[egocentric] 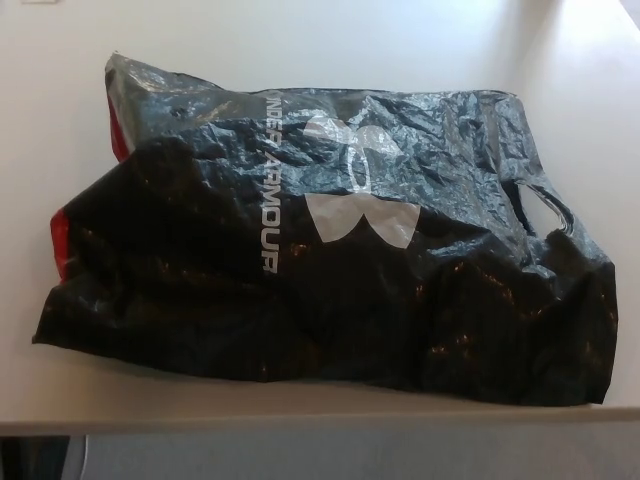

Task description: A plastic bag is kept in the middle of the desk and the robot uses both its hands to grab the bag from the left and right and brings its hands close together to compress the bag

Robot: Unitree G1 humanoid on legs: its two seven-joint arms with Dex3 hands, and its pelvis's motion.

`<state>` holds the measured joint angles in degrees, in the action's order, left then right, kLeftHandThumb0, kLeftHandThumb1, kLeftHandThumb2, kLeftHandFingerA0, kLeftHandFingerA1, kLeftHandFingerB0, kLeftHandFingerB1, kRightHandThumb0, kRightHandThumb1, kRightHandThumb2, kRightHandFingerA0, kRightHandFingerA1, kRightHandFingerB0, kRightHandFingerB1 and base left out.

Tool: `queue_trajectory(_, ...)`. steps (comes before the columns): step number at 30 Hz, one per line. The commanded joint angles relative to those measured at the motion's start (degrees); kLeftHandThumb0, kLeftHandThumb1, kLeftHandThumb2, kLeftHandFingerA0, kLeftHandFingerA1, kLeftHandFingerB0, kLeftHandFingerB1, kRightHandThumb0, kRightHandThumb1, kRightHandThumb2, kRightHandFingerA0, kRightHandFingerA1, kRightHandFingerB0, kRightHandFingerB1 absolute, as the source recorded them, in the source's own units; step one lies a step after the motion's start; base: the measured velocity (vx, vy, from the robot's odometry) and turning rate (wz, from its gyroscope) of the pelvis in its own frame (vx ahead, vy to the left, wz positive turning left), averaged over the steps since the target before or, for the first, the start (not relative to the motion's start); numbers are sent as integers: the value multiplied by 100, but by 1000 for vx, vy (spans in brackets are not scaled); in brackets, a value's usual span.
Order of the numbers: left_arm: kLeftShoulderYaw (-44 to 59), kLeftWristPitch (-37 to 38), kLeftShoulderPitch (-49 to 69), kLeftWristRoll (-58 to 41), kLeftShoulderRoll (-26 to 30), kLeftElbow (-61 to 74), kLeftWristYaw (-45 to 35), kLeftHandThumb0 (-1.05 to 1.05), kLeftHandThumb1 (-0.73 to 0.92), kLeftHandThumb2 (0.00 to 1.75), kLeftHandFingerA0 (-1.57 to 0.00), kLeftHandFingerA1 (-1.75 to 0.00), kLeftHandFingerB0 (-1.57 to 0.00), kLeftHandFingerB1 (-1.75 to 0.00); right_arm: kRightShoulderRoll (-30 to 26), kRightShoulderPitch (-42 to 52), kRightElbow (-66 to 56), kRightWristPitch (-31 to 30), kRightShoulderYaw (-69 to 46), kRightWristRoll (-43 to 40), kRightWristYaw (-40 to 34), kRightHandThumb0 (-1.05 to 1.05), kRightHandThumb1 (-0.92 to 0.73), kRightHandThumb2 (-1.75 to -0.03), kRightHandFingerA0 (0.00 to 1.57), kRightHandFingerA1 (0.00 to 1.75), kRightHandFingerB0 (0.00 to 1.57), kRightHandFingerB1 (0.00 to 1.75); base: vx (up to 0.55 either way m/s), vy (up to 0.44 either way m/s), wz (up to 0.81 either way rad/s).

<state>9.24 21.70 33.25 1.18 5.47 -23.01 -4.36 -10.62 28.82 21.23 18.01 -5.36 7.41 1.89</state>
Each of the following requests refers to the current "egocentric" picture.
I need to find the black Under Armour plastic bag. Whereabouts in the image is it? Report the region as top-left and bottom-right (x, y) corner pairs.
(30, 49), (617, 405)

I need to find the black object under desk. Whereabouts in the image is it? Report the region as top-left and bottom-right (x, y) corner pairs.
(0, 446), (69, 480)

